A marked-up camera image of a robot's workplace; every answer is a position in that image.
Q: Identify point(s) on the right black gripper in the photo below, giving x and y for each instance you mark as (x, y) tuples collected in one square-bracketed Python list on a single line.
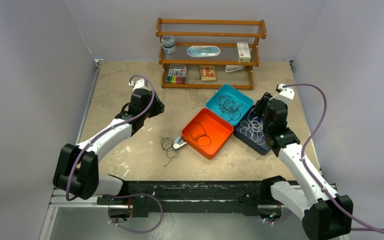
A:
[(262, 103)]

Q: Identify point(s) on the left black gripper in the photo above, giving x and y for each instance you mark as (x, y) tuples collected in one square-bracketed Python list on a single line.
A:
[(158, 107)]

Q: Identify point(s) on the light blue tray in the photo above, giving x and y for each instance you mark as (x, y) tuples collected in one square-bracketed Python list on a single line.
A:
[(229, 104)]

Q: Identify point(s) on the orange tray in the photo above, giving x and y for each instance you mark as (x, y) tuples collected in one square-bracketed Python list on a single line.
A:
[(207, 133)]

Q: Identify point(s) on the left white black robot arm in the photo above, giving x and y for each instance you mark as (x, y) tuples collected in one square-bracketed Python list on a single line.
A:
[(77, 170)]

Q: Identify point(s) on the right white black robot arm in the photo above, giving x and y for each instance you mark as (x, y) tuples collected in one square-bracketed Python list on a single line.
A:
[(323, 212)]

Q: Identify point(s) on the dark blue tray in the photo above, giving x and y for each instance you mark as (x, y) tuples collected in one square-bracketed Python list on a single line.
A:
[(250, 130)]

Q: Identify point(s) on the marker pen pack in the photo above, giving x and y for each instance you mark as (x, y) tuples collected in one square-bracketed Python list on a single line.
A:
[(176, 74)]

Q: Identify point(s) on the white red small box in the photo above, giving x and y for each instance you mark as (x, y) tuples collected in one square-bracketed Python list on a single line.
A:
[(243, 52)]

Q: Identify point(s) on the white blue jar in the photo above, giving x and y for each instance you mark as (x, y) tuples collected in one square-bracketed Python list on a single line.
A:
[(168, 44)]

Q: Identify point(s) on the orange snack packet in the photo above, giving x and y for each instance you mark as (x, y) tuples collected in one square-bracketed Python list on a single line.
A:
[(207, 73)]

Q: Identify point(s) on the blue oval blister pack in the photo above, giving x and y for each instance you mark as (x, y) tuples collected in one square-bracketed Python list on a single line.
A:
[(200, 51)]

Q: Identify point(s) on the wooden shelf rack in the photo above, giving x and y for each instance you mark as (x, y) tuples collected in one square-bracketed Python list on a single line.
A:
[(190, 61)]

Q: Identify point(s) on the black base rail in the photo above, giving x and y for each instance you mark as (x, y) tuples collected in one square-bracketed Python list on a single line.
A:
[(249, 198)]

